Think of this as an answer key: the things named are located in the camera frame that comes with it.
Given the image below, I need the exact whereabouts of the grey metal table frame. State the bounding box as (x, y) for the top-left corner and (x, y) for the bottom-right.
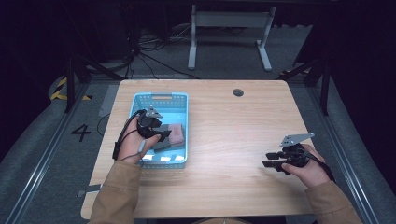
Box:
(187, 4), (277, 73)

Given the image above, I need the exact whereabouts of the person's left hand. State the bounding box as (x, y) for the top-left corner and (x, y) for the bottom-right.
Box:
(116, 116), (162, 165)

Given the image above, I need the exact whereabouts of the aluminium floor rail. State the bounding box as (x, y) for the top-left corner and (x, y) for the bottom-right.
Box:
(4, 83), (92, 224)
(306, 85), (379, 224)

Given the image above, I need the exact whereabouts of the bundle of black floor cables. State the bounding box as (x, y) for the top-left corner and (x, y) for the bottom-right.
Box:
(122, 26), (201, 80)

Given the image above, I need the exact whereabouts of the black metal stand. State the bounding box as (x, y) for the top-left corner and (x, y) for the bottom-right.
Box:
(279, 55), (332, 117)
(64, 52), (125, 115)

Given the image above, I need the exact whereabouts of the grey glove with pink cuff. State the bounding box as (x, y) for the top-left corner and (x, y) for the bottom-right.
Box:
(152, 140), (176, 153)
(160, 123), (186, 147)

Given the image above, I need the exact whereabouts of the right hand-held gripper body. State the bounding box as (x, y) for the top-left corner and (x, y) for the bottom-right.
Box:
(278, 133), (316, 171)

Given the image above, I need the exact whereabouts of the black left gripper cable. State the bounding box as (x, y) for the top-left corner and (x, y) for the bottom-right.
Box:
(111, 108), (148, 163)

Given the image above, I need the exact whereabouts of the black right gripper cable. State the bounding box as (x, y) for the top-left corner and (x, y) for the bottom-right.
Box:
(302, 148), (338, 184)

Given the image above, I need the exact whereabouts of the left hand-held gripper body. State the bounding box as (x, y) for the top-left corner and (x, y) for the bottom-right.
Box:
(136, 105), (163, 140)

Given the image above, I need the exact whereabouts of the light blue plastic basket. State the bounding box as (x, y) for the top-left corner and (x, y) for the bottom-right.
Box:
(126, 91), (190, 170)

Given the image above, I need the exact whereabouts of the person's right hand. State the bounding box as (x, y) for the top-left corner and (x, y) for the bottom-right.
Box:
(280, 143), (332, 189)

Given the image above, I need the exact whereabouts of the grey floor tape strip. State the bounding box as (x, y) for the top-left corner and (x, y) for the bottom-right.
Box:
(97, 84), (120, 119)

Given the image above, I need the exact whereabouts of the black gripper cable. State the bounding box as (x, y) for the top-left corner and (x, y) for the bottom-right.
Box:
(111, 108), (148, 163)
(302, 148), (338, 184)

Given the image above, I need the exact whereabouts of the thin black floor cable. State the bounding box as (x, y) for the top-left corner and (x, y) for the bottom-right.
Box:
(95, 113), (112, 137)

